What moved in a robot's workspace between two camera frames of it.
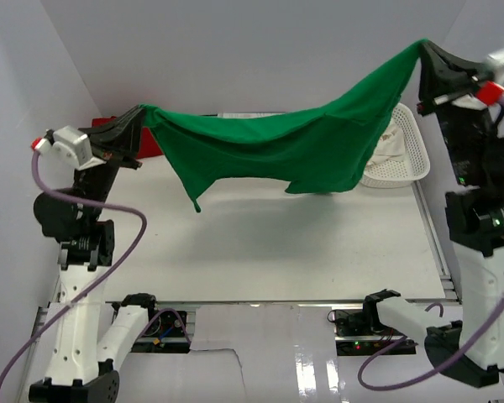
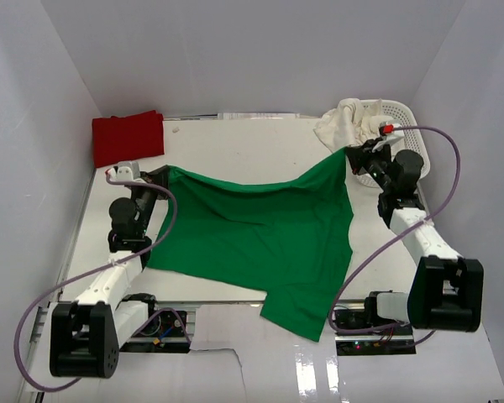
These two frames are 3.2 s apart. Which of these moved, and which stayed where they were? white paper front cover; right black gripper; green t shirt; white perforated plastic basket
Moved: green t shirt; right black gripper
Stayed: white perforated plastic basket; white paper front cover
